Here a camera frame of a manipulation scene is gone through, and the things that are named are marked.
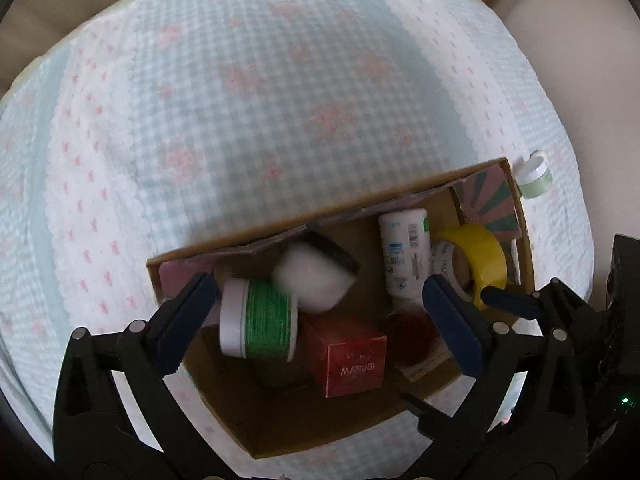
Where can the red carton box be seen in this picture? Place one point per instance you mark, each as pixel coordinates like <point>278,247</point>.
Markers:
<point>350,360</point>

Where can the red round jar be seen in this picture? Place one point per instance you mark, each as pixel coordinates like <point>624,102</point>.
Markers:
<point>412,335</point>

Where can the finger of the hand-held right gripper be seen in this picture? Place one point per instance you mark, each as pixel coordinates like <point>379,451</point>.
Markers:
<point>507,301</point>
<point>440,425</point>

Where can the white plastic bottle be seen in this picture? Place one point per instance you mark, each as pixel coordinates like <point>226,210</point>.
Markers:
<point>402,250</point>

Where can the patterned cardboard box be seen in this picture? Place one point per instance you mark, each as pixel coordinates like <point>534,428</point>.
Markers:
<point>300,425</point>

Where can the blue checked bed sheet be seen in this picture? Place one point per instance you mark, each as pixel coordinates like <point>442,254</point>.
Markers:
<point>250,110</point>

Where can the pale green cream jar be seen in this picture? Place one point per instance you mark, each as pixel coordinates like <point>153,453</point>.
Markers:
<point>535,175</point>

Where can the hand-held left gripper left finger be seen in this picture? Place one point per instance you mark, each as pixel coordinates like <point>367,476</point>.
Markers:
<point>185,330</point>

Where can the yellow tape roll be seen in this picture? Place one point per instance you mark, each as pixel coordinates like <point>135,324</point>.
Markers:
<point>482,250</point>

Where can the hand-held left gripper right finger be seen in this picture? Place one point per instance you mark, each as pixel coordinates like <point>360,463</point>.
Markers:
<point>452,327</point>

